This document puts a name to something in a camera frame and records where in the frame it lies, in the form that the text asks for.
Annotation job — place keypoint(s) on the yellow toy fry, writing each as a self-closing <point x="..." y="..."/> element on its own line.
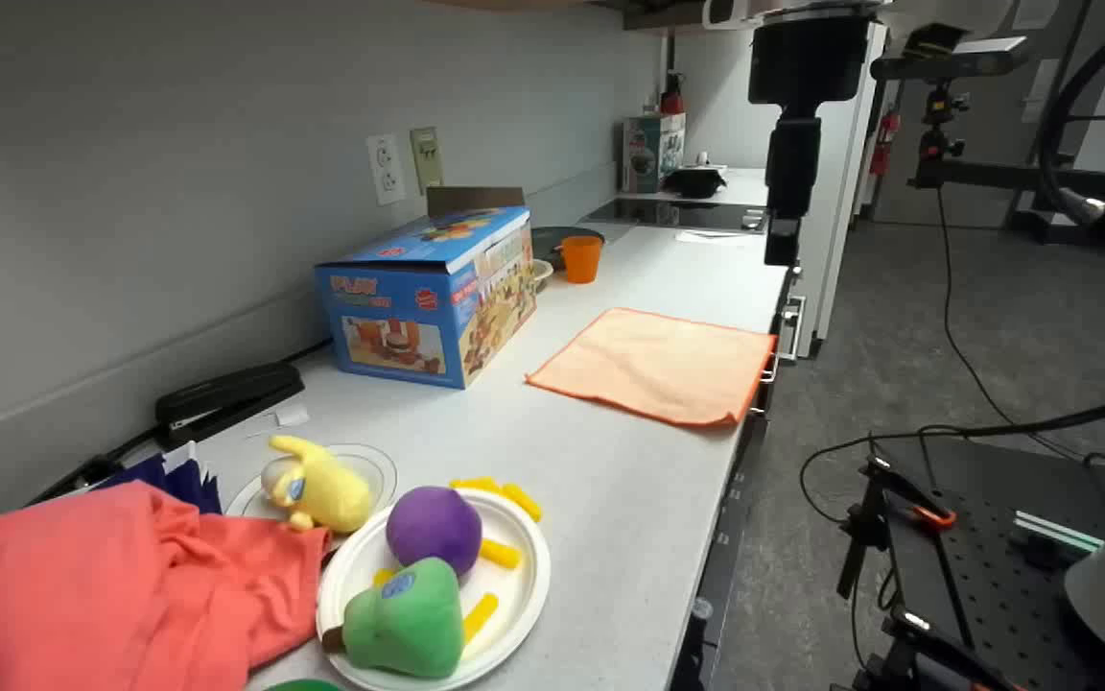
<point x="522" y="500"/>
<point x="387" y="579"/>
<point x="505" y="554"/>
<point x="477" y="486"/>
<point x="480" y="616"/>

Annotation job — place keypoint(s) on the black pan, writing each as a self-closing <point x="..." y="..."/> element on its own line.
<point x="693" y="181"/>

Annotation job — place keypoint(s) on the orange plastic cup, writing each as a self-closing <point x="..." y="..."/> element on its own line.
<point x="581" y="259"/>

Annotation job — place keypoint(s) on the small white paper piece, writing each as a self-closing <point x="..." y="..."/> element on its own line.
<point x="288" y="418"/>

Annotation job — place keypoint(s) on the orange microfiber cloth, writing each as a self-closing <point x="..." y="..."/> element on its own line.
<point x="661" y="368"/>

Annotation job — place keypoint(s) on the yellow plush toy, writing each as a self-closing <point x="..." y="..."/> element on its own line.
<point x="323" y="490"/>

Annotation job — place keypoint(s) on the black stereo camera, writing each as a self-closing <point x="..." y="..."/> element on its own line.
<point x="951" y="55"/>

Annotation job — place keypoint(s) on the black breadboard table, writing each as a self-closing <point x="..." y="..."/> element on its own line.
<point x="989" y="579"/>

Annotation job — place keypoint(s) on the green plush pear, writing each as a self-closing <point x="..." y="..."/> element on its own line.
<point x="410" y="625"/>

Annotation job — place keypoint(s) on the red fire extinguisher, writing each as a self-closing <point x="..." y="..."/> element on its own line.
<point x="883" y="145"/>

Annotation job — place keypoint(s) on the black stapler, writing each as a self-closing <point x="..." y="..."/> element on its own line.
<point x="228" y="397"/>

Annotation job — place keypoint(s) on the white paper plate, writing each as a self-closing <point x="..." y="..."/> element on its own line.
<point x="514" y="595"/>

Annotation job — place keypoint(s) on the beige wall switch plate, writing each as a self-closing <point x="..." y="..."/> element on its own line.
<point x="427" y="157"/>

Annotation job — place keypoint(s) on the black glass cooktop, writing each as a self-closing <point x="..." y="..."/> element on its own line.
<point x="672" y="212"/>

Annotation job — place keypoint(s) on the blue play food box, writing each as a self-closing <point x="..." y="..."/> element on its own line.
<point x="431" y="300"/>

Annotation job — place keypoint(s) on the dark red bottle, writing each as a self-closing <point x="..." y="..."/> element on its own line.
<point x="672" y="92"/>

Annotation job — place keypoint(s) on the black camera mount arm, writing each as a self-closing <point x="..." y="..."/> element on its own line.
<point x="1036" y="179"/>

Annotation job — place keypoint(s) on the purple plush ball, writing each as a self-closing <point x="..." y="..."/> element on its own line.
<point x="435" y="527"/>

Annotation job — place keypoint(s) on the green plastic cup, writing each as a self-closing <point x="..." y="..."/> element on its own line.
<point x="303" y="687"/>

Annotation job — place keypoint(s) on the dark blue cloth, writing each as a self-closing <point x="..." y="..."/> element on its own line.
<point x="183" y="482"/>

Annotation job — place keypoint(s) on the under-counter drawer cabinet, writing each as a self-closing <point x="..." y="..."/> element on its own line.
<point x="719" y="564"/>

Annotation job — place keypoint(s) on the small printed carton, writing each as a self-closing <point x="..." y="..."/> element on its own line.
<point x="650" y="150"/>

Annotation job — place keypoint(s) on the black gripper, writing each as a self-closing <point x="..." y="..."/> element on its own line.
<point x="809" y="60"/>

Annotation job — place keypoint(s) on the white wall outlet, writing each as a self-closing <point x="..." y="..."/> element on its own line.
<point x="387" y="167"/>

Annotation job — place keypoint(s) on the coral red cloth pile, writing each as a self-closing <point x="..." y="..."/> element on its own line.
<point x="94" y="588"/>

